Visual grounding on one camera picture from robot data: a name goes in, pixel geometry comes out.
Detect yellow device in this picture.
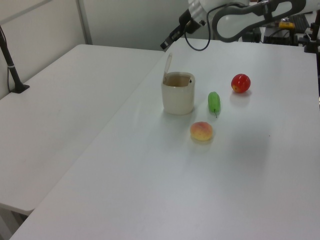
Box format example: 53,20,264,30
278,20,295,30

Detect red toy apple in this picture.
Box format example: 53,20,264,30
230,73,252,94

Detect dark equipment box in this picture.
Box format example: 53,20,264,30
261,24,299,46

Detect toy peach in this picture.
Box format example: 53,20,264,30
189,121,214,142

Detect cream plastic garbage bin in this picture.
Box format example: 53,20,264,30
160,71,196,116

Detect black clamp stand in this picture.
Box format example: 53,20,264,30
303,21,320,54

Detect green toy cucumber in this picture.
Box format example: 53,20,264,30
207,91,223,119

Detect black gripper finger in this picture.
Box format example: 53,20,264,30
168,22,183,36
160,25,187,50

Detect beige hinged bin lid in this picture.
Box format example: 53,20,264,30
162,51,174,85

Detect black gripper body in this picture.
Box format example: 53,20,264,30
178,8,202,35

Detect black camera pole with base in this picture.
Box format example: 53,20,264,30
0,24,31,94

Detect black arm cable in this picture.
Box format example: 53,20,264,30
184,1,248,52

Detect white wall partition profile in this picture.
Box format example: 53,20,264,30
75,0,93,46

